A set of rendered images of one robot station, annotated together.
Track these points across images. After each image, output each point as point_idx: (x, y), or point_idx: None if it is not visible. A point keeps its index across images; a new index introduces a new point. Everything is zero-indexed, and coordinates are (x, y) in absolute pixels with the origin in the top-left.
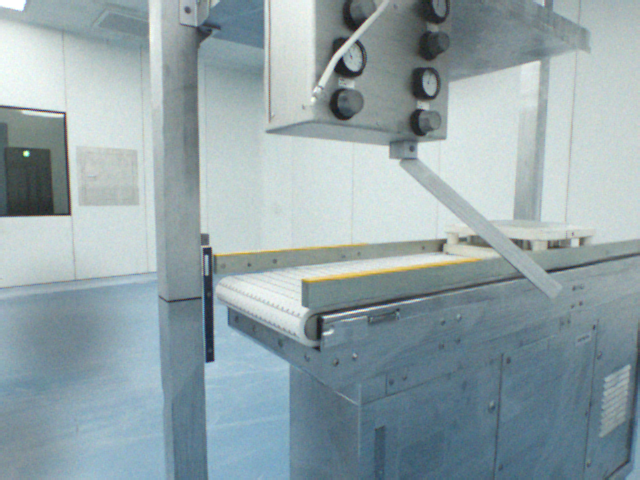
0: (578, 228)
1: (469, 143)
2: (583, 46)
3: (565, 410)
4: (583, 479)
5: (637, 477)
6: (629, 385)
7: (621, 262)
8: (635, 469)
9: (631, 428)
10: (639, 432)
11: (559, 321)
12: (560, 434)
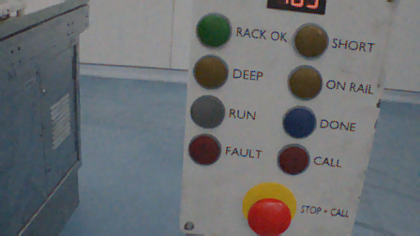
0: (12, 5)
1: None
2: None
3: (23, 138)
4: (46, 181)
5: (91, 169)
6: (70, 108)
7: (48, 23)
8: (90, 164)
9: (76, 137)
10: (94, 138)
11: (7, 76)
12: (23, 155)
